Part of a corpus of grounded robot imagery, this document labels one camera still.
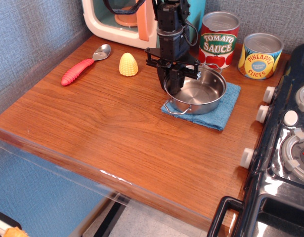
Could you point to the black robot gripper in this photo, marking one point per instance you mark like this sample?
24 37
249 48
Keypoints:
172 58

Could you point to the stainless steel pot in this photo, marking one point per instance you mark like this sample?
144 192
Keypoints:
196 96

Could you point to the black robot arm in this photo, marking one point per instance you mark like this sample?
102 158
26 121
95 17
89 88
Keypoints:
172 15

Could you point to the yellow plastic corn cob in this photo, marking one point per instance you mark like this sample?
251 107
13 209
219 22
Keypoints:
127 65

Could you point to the tomato sauce can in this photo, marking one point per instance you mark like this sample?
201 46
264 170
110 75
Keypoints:
218 39

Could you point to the blue folded cloth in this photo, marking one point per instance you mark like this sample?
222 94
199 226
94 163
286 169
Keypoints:
216 119

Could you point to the orange microwave turntable plate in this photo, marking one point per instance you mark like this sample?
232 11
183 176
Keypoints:
126 20

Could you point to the teal toy microwave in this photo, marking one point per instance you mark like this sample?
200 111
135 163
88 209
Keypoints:
101 21

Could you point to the pineapple slices can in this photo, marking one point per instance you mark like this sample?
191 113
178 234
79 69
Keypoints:
260 55

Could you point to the white stove knob middle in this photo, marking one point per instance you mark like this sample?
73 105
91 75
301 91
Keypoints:
262 113

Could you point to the white stove knob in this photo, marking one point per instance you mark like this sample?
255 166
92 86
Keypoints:
268 94
246 158
262 113

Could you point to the white stove knob upper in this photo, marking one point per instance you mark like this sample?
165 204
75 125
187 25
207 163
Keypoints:
268 94

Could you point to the white stove knob lower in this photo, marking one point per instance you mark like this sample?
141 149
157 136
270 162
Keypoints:
246 158

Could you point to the black toy stove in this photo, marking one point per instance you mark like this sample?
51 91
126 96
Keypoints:
273 204

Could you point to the yellow object bottom left corner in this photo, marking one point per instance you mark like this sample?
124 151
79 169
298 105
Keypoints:
15 232

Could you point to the red handled metal spoon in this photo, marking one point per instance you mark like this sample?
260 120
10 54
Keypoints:
100 54

